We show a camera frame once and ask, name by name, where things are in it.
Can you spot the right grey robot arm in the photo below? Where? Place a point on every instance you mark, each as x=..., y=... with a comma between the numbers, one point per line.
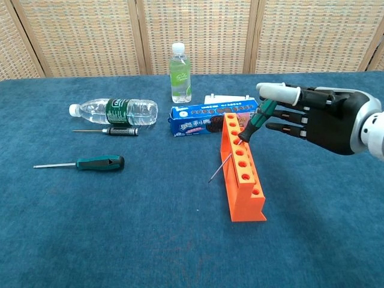
x=375, y=135

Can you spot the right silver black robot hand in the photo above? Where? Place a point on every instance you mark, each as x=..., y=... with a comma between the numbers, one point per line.
x=333, y=120

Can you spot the blue carpet mat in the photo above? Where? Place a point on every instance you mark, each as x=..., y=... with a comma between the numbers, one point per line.
x=120, y=225

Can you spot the green black striped screwdriver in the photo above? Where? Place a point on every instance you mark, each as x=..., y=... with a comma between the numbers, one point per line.
x=258, y=120

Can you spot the small bottle light green label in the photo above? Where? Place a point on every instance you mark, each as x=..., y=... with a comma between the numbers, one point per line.
x=180, y=78

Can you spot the black precision screwdriver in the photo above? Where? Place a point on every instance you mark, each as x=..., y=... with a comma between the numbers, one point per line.
x=123, y=131

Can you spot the woven bamboo folding screen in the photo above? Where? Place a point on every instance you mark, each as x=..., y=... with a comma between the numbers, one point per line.
x=90, y=36

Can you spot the white plastic box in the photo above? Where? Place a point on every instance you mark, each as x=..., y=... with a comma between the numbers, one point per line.
x=222, y=99

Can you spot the clear bottle dark green label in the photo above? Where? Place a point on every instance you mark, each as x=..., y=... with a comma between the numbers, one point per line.
x=117, y=111

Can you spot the orange plastic rack with holes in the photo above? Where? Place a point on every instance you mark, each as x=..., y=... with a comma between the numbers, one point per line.
x=243, y=204

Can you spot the blue cookie box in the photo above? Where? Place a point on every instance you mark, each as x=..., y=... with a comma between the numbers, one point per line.
x=195, y=123

